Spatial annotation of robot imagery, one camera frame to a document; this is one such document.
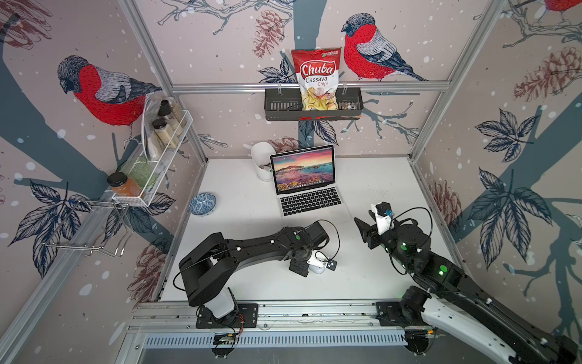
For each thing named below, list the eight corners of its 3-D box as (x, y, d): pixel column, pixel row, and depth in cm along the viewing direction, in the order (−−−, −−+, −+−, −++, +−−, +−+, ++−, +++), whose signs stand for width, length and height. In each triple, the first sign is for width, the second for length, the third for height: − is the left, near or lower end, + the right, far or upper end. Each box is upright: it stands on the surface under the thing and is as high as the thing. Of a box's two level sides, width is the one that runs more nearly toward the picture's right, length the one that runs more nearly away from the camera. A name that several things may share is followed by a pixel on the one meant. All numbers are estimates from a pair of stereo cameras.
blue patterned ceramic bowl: (188, 216, 100) (185, 212, 97) (196, 196, 107) (193, 192, 104) (213, 216, 99) (211, 212, 97) (219, 196, 106) (217, 192, 104)
